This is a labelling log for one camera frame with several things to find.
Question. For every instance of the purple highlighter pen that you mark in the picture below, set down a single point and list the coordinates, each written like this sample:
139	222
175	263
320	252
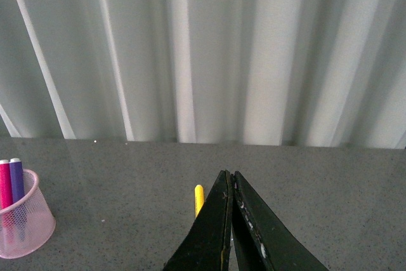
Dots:
18	192

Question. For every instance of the pink mesh pen cup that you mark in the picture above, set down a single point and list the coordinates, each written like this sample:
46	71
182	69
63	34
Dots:
27	224

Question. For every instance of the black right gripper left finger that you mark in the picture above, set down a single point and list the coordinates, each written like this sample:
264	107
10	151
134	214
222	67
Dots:
207	245

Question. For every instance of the pink highlighter pen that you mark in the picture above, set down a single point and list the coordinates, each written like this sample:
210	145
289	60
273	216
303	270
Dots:
6	198

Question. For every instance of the yellow highlighter pen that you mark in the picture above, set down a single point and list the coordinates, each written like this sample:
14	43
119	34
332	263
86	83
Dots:
198	198

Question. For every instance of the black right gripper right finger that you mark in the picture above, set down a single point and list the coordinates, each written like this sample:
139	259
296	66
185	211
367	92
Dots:
262	241

